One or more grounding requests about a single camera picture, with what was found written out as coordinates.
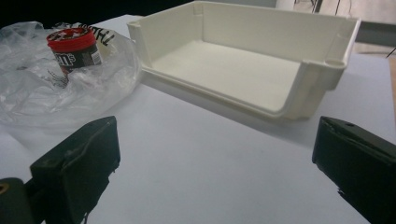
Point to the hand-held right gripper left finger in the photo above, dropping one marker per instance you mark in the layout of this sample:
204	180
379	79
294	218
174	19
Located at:
77	161

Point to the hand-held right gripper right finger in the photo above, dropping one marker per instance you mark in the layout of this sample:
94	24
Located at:
361	161

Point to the clear plastic bag black print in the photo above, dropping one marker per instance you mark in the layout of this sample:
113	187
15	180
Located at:
31	93

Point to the red can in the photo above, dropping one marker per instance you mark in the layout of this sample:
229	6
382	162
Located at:
77	56

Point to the white plastic bin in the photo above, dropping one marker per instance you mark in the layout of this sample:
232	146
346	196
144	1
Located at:
233	71

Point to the white table mat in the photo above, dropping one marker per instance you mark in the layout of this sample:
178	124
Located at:
199	161

